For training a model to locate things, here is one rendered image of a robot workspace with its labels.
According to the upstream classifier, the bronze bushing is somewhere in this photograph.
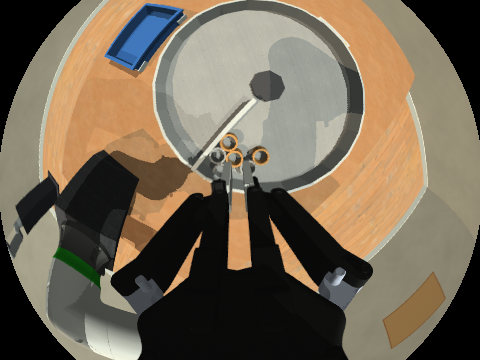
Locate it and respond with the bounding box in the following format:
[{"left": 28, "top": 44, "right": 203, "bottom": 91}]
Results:
[
  {"left": 226, "top": 148, "right": 243, "bottom": 167},
  {"left": 252, "top": 146, "right": 270, "bottom": 165},
  {"left": 220, "top": 133, "right": 238, "bottom": 152}
]

